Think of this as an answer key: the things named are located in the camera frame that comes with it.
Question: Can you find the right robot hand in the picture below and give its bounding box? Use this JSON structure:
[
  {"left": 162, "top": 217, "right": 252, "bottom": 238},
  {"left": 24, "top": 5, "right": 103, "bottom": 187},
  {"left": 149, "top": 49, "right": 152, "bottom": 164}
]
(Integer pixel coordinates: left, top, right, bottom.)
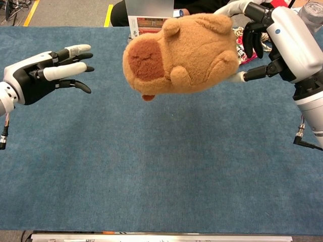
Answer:
[{"left": 213, "top": 0, "right": 323, "bottom": 101}]

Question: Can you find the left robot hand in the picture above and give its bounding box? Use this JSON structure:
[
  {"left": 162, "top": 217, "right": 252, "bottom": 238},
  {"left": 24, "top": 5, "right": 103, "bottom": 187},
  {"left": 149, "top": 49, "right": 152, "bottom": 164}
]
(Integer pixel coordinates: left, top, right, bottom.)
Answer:
[{"left": 3, "top": 44, "right": 95, "bottom": 106}]

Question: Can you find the brown capybara plush toy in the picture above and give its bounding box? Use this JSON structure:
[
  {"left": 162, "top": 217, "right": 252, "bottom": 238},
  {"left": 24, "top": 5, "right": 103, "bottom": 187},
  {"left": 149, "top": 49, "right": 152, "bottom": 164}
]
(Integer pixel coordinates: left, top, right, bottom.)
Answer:
[{"left": 123, "top": 13, "right": 240, "bottom": 102}]

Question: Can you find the grey plastic bag roll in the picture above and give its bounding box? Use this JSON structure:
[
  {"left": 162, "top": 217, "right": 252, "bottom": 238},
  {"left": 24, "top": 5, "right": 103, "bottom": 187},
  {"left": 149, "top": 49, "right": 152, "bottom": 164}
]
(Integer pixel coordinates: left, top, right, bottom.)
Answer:
[{"left": 297, "top": 1, "right": 323, "bottom": 36}]

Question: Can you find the red green snack pouch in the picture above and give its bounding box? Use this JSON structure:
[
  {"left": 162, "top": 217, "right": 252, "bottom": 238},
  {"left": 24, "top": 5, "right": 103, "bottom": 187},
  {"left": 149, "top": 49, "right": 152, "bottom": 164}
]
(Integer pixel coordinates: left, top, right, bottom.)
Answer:
[{"left": 235, "top": 44, "right": 258, "bottom": 66}]

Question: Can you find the person in black clothes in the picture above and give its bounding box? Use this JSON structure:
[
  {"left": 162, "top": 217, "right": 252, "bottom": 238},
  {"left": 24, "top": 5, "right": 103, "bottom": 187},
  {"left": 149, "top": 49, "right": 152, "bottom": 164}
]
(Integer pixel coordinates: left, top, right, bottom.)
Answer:
[{"left": 110, "top": 0, "right": 231, "bottom": 27}]

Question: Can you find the blue felt table mat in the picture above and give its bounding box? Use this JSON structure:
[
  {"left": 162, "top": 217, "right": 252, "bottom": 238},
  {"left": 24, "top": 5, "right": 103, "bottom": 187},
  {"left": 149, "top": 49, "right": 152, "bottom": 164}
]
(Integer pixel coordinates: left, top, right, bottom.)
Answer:
[{"left": 0, "top": 26, "right": 323, "bottom": 232}]

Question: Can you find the brown white twisted rope bundle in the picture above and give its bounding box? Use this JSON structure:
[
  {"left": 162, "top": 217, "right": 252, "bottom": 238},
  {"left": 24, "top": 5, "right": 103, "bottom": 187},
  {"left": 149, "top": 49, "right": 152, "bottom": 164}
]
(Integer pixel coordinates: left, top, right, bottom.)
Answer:
[{"left": 232, "top": 27, "right": 273, "bottom": 53}]

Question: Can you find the left arm cable plug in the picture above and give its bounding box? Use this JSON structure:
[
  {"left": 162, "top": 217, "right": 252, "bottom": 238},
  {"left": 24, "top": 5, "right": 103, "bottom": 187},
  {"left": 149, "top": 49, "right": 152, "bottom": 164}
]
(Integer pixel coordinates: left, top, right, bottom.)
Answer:
[{"left": 0, "top": 112, "right": 11, "bottom": 150}]

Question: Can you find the black cable bundle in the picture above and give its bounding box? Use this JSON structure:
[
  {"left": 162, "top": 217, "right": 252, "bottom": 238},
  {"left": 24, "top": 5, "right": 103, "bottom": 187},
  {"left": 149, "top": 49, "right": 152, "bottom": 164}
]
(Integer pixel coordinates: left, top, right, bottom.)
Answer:
[{"left": 0, "top": 0, "right": 33, "bottom": 27}]

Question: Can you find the black right arm cable plug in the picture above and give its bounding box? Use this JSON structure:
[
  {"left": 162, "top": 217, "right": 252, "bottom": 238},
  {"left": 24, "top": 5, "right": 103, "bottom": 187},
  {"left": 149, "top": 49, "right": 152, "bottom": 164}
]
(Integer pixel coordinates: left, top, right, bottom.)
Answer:
[{"left": 292, "top": 114, "right": 323, "bottom": 152}]

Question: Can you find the aluminium table edge rail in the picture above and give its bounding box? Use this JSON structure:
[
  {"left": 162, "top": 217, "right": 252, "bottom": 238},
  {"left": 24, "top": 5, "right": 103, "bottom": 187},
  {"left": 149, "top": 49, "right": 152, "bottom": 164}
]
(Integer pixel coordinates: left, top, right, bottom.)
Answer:
[{"left": 30, "top": 233, "right": 293, "bottom": 242}]

